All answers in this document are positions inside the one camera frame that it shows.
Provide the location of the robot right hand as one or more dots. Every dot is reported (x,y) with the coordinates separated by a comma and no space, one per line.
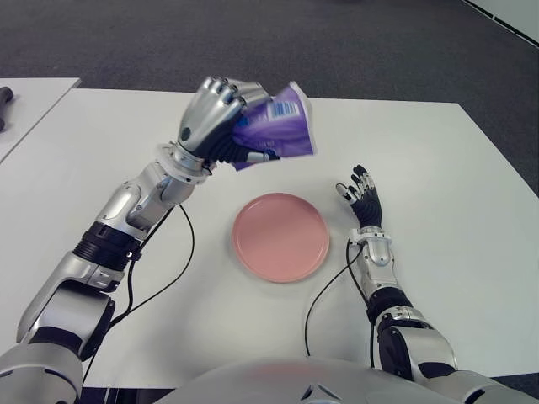
(369,208)

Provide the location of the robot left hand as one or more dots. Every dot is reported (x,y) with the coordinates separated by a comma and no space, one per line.
(206,118)

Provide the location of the purple tissue paper pack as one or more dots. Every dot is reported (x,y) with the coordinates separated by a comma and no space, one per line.
(282,130)

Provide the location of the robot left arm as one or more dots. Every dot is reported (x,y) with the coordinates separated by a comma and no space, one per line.
(76,273)

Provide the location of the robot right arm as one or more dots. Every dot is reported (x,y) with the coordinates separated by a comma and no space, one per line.
(404,336)

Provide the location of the pink round plate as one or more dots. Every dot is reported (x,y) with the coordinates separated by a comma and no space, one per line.
(280,240)

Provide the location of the silver robot torso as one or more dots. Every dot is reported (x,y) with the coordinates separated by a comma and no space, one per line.
(261,383)

